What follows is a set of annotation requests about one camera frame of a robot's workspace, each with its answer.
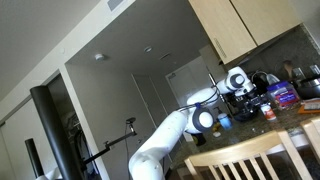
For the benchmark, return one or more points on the white smoke detector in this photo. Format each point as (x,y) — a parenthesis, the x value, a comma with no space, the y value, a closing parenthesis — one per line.
(99,57)

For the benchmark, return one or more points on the large light wood chair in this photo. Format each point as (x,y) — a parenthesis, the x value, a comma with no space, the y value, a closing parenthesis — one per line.
(233,154)

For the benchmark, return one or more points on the white bottle orange label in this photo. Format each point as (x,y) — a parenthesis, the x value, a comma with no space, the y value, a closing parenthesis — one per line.
(268,112)

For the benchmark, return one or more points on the thin black pole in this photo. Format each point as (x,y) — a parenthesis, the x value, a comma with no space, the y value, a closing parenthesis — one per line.
(34,160)

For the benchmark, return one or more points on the white door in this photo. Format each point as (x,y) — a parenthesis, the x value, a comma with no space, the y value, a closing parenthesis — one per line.
(190,80)

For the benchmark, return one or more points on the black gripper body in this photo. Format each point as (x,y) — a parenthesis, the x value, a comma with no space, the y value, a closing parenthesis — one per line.
(248,98)

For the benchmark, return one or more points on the small light wood chair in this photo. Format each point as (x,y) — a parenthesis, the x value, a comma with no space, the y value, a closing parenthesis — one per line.
(312,134)

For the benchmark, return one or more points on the light wood cabinet door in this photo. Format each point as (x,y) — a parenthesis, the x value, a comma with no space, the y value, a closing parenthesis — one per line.
(266,16)
(221,26)

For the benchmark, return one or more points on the black camera boom stand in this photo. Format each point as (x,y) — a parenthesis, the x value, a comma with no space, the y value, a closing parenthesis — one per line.
(110,145)

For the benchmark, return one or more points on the small white object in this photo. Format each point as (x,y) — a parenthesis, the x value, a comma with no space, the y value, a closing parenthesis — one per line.
(216,134)

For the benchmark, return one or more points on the wooden spoon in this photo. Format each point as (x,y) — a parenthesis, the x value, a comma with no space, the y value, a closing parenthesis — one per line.
(287,69)

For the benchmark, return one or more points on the black mug yellow logo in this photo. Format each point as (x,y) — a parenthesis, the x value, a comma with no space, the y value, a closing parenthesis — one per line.
(199,139)

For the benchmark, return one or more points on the small yellow object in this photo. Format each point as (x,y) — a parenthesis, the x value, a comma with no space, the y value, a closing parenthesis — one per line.
(217,127)

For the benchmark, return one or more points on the orange flat box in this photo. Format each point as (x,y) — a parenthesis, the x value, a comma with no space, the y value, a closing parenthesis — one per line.
(309,108)

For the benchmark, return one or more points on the dark round bowl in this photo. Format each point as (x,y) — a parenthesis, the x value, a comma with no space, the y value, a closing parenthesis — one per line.
(245,117)

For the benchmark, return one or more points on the thick black pole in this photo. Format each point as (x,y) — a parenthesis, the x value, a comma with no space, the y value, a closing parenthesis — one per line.
(55,133)

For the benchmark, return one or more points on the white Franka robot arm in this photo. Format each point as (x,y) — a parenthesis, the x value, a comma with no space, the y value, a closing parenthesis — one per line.
(160,140)

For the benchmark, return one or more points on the black coffee machine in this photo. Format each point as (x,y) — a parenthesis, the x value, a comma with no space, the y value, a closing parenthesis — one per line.
(233,100)

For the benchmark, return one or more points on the dark cooking pot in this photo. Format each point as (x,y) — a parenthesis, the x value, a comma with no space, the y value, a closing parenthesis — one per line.
(309,89)

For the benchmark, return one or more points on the curved metal faucet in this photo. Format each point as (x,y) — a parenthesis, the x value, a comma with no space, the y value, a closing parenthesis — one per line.
(260,72)

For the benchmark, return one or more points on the clear jar blue lid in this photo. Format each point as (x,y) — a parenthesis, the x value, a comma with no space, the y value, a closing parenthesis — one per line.
(284,95)

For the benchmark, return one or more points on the round ceiling light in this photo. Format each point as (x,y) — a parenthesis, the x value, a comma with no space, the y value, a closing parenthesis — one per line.
(148,49)

